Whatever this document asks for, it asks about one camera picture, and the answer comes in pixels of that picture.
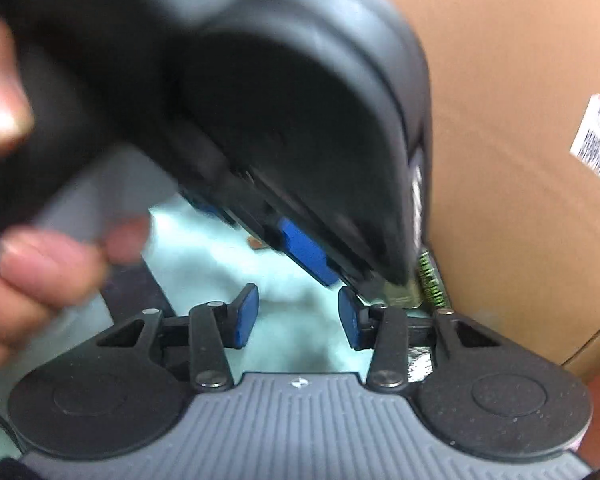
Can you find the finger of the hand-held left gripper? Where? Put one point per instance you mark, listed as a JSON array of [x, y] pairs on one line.
[[307, 252], [207, 207]]

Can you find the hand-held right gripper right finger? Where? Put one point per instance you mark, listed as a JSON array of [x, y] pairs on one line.
[[349, 317]]

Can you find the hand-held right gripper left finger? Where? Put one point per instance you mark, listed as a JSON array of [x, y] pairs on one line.
[[245, 315]]

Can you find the green circuit board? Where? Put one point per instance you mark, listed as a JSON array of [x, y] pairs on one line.
[[432, 280]]

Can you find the person's left hand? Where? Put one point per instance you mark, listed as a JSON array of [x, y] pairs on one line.
[[35, 280]]

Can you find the teal cloth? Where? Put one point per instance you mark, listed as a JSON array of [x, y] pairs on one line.
[[290, 320]]

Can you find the black fabric strip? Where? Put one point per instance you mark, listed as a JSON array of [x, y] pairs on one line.
[[130, 292]]

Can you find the large cardboard sheet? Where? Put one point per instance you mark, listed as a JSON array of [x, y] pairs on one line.
[[505, 60]]

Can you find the white paper label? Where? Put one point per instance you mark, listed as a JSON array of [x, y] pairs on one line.
[[597, 135]]

